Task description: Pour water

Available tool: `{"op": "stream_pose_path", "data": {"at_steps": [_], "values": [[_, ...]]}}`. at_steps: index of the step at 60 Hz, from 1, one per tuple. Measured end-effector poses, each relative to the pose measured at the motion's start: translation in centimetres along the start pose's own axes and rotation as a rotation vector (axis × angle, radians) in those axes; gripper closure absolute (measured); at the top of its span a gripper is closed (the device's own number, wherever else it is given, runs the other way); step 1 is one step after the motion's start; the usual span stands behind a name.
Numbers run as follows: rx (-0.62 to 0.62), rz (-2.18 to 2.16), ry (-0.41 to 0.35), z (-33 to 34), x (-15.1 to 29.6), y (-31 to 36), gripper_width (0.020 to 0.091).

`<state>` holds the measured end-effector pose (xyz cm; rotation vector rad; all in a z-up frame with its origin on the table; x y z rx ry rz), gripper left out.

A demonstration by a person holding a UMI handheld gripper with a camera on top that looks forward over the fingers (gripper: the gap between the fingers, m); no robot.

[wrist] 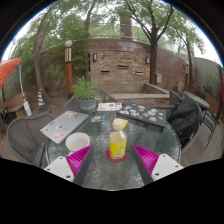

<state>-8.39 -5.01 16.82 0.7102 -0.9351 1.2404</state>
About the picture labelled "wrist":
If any clear bottle with yellow label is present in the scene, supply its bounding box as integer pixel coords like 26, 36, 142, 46
109, 117, 129, 160

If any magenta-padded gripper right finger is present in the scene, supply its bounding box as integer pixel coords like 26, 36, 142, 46
130, 143, 185, 186

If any orange patio umbrella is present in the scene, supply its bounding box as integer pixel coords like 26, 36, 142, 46
0, 57, 33, 117

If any black laptop with stickers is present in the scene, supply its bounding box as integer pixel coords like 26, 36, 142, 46
116, 101, 168, 128

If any white sticker sheet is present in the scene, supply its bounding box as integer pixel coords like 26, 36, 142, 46
96, 101, 123, 112

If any slim wooden lamp post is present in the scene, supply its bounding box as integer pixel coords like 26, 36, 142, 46
184, 61, 190, 93

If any black metal patio chair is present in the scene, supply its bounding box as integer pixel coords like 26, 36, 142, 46
201, 99, 224, 149

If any blue and yellow striped cone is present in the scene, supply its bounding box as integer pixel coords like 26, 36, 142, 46
37, 88, 47, 108

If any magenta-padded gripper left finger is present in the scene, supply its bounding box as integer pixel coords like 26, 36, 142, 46
44, 144, 95, 187

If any wooden bench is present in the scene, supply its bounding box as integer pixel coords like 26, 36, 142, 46
1, 91, 29, 114

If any silver laptop with stickers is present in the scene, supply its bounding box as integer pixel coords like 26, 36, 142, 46
39, 110, 90, 145

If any black jacket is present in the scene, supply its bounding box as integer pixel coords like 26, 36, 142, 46
166, 96, 203, 148

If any green plant in teal pot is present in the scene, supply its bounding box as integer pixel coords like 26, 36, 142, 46
72, 75, 100, 115

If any white ceramic mug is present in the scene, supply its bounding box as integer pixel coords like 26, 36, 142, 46
65, 132, 91, 156

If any small blue sticker card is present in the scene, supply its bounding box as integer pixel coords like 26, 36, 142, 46
90, 114, 109, 123

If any wooden lamp post with globe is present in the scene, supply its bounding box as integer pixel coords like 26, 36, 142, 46
64, 39, 74, 99

